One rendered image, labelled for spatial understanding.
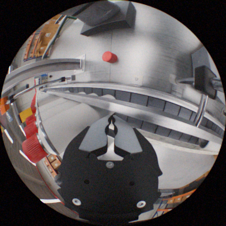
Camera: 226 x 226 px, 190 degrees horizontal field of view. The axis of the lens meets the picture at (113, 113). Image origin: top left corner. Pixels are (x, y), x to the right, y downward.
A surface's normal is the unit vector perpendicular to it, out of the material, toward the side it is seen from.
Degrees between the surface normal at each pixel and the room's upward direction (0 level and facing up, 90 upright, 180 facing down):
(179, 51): 0
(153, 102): 0
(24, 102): 90
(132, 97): 0
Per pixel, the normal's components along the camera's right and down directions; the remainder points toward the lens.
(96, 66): -0.50, 0.37
